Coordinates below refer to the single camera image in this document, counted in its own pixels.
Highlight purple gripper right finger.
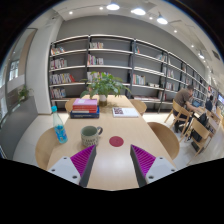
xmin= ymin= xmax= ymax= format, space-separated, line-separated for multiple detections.
xmin=130 ymin=145 xmax=176 ymax=187

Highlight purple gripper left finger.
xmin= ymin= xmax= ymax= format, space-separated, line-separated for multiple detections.
xmin=49 ymin=145 xmax=96 ymax=187

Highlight clear water bottle blue cap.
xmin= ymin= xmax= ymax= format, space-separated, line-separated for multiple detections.
xmin=51 ymin=106 xmax=68 ymax=143

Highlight wooden chair near right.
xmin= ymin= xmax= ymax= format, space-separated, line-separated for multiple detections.
xmin=148 ymin=122 xmax=180 ymax=160

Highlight grey-green ceramic mug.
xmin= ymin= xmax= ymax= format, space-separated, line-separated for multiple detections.
xmin=80 ymin=126 xmax=103 ymax=147

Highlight wooden chair near left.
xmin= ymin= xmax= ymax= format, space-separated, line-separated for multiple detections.
xmin=35 ymin=128 xmax=64 ymax=170

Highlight red round coaster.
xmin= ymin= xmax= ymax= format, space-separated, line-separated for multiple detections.
xmin=109 ymin=136 xmax=124 ymax=147

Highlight dark blue bottom book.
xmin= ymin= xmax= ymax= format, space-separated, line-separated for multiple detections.
xmin=70 ymin=106 xmax=100 ymax=119

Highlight red middle book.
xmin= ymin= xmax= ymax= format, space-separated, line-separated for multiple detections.
xmin=72 ymin=106 xmax=97 ymax=113

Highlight wooden slat chair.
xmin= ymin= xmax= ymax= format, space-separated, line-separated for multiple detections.
xmin=165 ymin=102 xmax=191 ymax=134
xmin=183 ymin=118 xmax=212 ymax=154

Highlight white magazine on table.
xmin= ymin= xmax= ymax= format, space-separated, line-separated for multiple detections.
xmin=112 ymin=107 xmax=139 ymax=117

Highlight wooden chair far left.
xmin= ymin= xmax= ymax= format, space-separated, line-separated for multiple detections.
xmin=65 ymin=98 xmax=77 ymax=113

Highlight wooden chair far right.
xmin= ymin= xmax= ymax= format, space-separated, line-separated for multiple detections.
xmin=130 ymin=99 xmax=147 ymax=115

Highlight pink top book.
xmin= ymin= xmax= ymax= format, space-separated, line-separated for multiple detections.
xmin=73 ymin=98 xmax=97 ymax=106

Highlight seated man brown shirt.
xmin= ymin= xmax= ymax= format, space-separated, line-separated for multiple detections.
xmin=173 ymin=85 xmax=199 ymax=133

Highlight green potted plant white pot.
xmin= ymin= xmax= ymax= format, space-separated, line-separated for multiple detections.
xmin=80 ymin=71 xmax=131 ymax=106

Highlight seated person dark clothes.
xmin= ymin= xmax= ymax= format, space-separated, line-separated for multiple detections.
xmin=205 ymin=95 xmax=213 ymax=112

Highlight small plant by window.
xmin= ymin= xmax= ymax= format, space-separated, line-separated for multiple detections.
xmin=18 ymin=85 xmax=33 ymax=102

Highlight large grey bookshelf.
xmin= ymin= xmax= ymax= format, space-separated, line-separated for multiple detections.
xmin=48 ymin=34 xmax=208 ymax=112

